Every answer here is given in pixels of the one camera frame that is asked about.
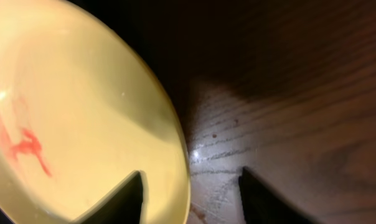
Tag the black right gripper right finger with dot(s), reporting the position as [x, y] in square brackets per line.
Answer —
[262, 205]

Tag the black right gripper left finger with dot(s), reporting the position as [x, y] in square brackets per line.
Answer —
[121, 206]

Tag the yellow plate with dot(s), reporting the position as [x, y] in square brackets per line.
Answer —
[82, 109]

